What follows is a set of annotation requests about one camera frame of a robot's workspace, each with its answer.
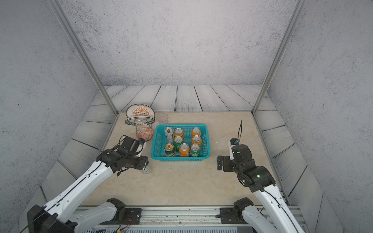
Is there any green rimmed flat plate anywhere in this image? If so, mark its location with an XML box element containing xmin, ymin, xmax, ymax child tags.
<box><xmin>125</xmin><ymin>116</ymin><xmax>155</xmax><ymax>126</ymax></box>

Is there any left aluminium frame post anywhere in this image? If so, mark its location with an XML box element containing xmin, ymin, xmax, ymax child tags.
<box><xmin>47</xmin><ymin>0</ymin><xmax>119</xmax><ymax>116</ymax></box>

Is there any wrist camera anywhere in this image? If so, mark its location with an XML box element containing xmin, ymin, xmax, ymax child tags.
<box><xmin>136</xmin><ymin>138</ymin><xmax>146</xmax><ymax>157</ymax></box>
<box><xmin>229</xmin><ymin>138</ymin><xmax>240</xmax><ymax>160</ymax></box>

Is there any silver drink can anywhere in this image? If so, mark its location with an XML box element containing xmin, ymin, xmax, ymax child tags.
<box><xmin>165</xmin><ymin>127</ymin><xmax>174</xmax><ymax>144</ymax></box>
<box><xmin>142</xmin><ymin>164</ymin><xmax>152</xmax><ymax>174</ymax></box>

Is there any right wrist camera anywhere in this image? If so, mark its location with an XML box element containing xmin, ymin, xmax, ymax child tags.
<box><xmin>229</xmin><ymin>138</ymin><xmax>240</xmax><ymax>160</ymax></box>

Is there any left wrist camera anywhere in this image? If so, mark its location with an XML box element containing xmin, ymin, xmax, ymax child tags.
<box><xmin>136</xmin><ymin>138</ymin><xmax>146</xmax><ymax>157</ymax></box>

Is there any orange patterned bowl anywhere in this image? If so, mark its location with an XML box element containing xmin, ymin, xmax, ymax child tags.
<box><xmin>136</xmin><ymin>127</ymin><xmax>154</xmax><ymax>141</ymax></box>

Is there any green soda can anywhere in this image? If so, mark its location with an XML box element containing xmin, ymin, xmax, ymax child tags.
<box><xmin>173</xmin><ymin>136</ymin><xmax>184</xmax><ymax>152</ymax></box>
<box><xmin>190</xmin><ymin>144</ymin><xmax>201</xmax><ymax>157</ymax></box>

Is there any green gold beer can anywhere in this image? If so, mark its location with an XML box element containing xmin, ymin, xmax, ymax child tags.
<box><xmin>165</xmin><ymin>143</ymin><xmax>176</xmax><ymax>157</ymax></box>

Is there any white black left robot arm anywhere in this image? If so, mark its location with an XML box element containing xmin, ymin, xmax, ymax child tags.
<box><xmin>23</xmin><ymin>136</ymin><xmax>149</xmax><ymax>233</ymax></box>

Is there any green soda can front right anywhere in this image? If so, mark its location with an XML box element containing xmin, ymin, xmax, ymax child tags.
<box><xmin>190</xmin><ymin>144</ymin><xmax>201</xmax><ymax>157</ymax></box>

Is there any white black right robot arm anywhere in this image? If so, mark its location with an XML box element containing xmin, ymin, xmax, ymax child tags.
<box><xmin>217</xmin><ymin>143</ymin><xmax>304</xmax><ymax>233</ymax></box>

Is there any orange soda can back left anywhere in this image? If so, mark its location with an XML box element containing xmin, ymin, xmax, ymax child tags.
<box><xmin>174</xmin><ymin>127</ymin><xmax>184</xmax><ymax>137</ymax></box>

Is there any right aluminium frame post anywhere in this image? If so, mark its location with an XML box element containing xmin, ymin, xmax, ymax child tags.
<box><xmin>252</xmin><ymin>0</ymin><xmax>306</xmax><ymax>116</ymax></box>

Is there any metal wire plate rack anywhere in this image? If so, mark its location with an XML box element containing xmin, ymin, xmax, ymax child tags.
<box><xmin>136</xmin><ymin>124</ymin><xmax>153</xmax><ymax>134</ymax></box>

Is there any aluminium frame post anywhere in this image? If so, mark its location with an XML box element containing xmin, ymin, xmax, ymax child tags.
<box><xmin>47</xmin><ymin>0</ymin><xmax>119</xmax><ymax>116</ymax></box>
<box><xmin>252</xmin><ymin>0</ymin><xmax>306</xmax><ymax>116</ymax></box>

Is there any orange soda can back right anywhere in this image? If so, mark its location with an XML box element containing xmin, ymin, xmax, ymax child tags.
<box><xmin>191</xmin><ymin>127</ymin><xmax>202</xmax><ymax>137</ymax></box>

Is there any orange soda can middle right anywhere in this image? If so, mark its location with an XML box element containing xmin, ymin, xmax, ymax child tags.
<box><xmin>191</xmin><ymin>135</ymin><xmax>202</xmax><ymax>147</ymax></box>

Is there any green soda can middle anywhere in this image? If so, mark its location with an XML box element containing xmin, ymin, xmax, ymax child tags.
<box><xmin>173</xmin><ymin>136</ymin><xmax>184</xmax><ymax>152</ymax></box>

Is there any orange soda can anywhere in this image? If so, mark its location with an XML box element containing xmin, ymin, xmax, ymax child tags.
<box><xmin>179</xmin><ymin>143</ymin><xmax>190</xmax><ymax>157</ymax></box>
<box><xmin>191</xmin><ymin>135</ymin><xmax>202</xmax><ymax>147</ymax></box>
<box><xmin>174</xmin><ymin>127</ymin><xmax>184</xmax><ymax>137</ymax></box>
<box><xmin>191</xmin><ymin>127</ymin><xmax>202</xmax><ymax>137</ymax></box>

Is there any upright plate with sunburst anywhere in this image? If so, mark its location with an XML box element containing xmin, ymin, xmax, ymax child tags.
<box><xmin>126</xmin><ymin>104</ymin><xmax>155</xmax><ymax>118</ymax></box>

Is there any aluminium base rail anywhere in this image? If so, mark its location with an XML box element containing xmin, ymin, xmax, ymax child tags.
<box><xmin>51</xmin><ymin>205</ymin><xmax>309</xmax><ymax>233</ymax></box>

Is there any clear drinking glass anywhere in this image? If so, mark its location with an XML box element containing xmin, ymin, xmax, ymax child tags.
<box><xmin>156</xmin><ymin>113</ymin><xmax>169</xmax><ymax>125</ymax></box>

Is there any teal plastic basket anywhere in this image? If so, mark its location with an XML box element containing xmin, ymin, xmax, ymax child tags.
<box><xmin>151</xmin><ymin>123</ymin><xmax>210</xmax><ymax>162</ymax></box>

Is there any orange soda can front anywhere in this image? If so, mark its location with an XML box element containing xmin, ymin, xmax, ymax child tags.
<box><xmin>179</xmin><ymin>143</ymin><xmax>190</xmax><ymax>157</ymax></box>

